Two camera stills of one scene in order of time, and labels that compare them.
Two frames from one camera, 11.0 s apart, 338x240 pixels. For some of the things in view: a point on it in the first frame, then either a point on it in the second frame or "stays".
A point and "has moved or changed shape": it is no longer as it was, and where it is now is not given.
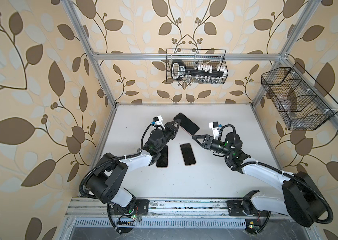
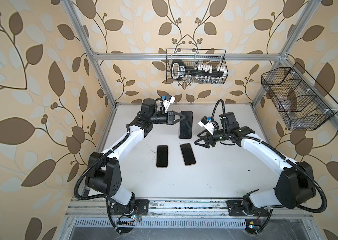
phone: [162, 161] stays
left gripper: [171, 129] → [169, 119]
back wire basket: [196, 65] stays
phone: [187, 153] stays
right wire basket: [301, 102] stays
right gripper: [206, 144] → [205, 145]
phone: [186, 124] has moved or changed shape
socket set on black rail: [198, 72] stays
